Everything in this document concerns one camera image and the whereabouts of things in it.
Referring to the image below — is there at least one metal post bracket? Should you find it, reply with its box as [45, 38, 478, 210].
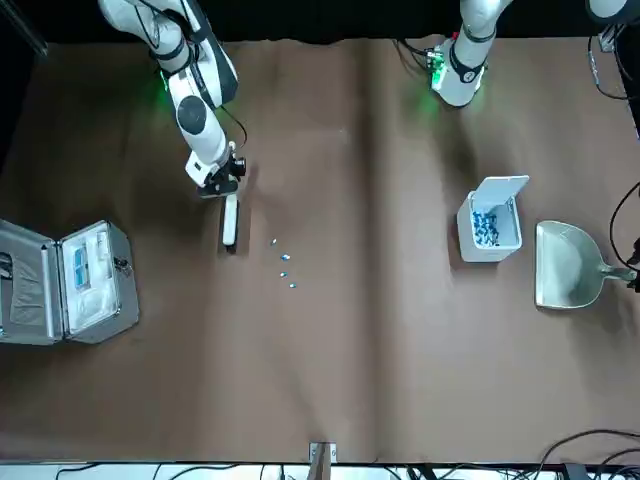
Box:
[308, 440, 338, 480]

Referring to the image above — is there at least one aluminium frame strut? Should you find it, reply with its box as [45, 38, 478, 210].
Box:
[598, 22, 627, 53]

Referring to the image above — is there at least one left arm cable silver connector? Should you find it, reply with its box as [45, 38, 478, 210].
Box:
[586, 34, 632, 101]

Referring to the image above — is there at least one white hand brush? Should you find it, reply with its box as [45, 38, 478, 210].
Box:
[221, 141, 241, 254]

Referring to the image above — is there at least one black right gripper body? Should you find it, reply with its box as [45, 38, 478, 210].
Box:
[196, 154, 250, 200]

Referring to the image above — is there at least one blue white capsule pile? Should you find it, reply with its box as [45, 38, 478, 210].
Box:
[471, 209, 503, 248]

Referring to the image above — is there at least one black looped cable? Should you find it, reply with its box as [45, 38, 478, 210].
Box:
[542, 427, 640, 469]

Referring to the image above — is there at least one blue white medicine box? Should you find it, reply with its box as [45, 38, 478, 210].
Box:
[73, 247, 93, 291]

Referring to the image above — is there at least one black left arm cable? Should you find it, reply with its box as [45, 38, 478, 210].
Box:
[608, 180, 640, 266]

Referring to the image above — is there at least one grey plastic dustpan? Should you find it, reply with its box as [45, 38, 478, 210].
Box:
[534, 220, 639, 311]

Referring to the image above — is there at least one open aluminium case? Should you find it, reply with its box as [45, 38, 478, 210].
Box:
[0, 218, 141, 346]

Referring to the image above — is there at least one white trash can with lid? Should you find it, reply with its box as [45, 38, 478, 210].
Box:
[456, 174, 531, 263]

